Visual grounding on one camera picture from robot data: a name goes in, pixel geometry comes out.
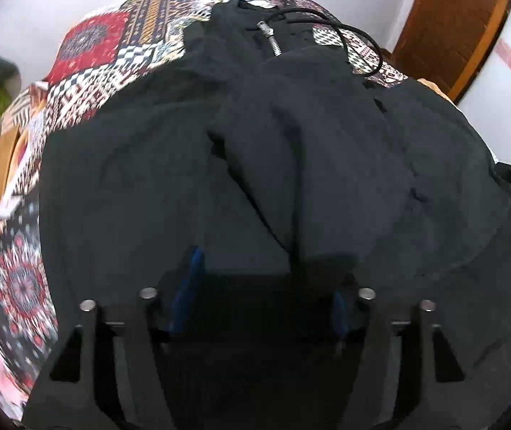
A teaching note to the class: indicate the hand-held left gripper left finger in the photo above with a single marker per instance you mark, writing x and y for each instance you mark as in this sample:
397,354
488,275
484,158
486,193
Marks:
194,273

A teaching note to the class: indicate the patterned patchwork bedsheet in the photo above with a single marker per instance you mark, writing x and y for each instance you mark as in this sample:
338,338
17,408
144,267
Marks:
89,45

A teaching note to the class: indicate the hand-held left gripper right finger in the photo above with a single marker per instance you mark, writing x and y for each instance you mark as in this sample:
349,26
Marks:
339,309

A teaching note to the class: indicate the black zip hooded jacket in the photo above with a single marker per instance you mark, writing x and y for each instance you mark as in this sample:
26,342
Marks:
148,165

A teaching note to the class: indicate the brown wooden door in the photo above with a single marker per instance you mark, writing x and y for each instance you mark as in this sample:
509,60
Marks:
443,22

